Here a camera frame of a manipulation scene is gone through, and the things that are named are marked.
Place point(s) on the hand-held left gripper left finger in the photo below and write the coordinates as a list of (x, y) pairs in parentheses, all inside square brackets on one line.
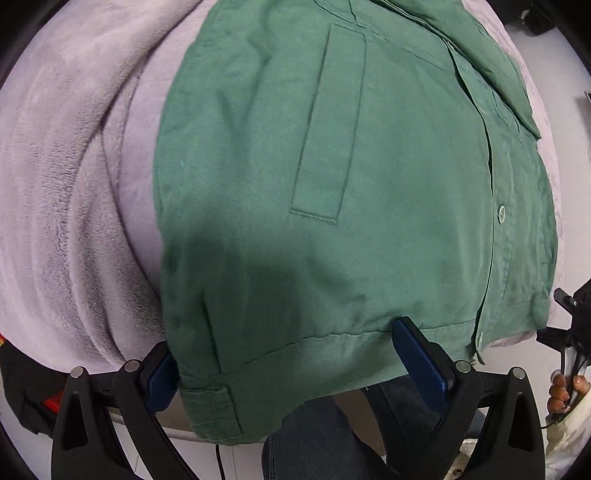
[(161, 383)]

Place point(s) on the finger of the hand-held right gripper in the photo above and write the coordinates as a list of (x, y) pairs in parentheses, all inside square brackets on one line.
[(556, 338), (565, 301)]

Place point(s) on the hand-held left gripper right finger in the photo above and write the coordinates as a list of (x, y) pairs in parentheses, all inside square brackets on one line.
[(418, 362)]

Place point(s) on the green button shirt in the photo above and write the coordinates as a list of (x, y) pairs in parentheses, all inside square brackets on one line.
[(323, 184)]

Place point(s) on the person's right forearm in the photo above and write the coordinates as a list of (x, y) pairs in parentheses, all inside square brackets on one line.
[(570, 438)]

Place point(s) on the person's right hand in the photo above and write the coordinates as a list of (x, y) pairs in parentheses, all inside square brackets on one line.
[(558, 392)]

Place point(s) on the person's dark blue jeans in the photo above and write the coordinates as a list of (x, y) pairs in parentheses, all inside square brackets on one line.
[(314, 443)]

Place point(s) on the purple fleece blanket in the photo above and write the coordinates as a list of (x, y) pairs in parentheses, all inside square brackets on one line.
[(69, 161)]

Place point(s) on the dark object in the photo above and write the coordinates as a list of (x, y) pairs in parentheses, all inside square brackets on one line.
[(531, 14)]

